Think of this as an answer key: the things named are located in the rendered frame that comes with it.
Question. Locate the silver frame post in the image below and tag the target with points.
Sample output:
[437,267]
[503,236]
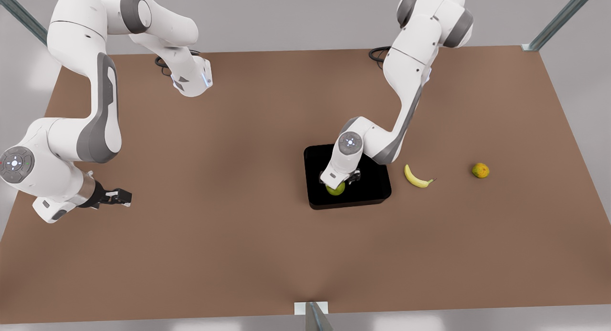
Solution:
[315,316]
[558,18]
[24,16]

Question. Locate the black square tray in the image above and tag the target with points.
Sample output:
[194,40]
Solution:
[367,187]

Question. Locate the green apple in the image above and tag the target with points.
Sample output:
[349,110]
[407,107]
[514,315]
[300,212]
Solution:
[335,190]

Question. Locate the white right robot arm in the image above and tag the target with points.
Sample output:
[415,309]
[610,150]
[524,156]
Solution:
[71,135]

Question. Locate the yellow banana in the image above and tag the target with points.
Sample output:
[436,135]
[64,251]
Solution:
[414,179]

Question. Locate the yellow-orange round fruit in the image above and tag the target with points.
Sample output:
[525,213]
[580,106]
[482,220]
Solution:
[480,170]

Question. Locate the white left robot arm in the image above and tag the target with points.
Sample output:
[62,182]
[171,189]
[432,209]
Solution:
[410,58]

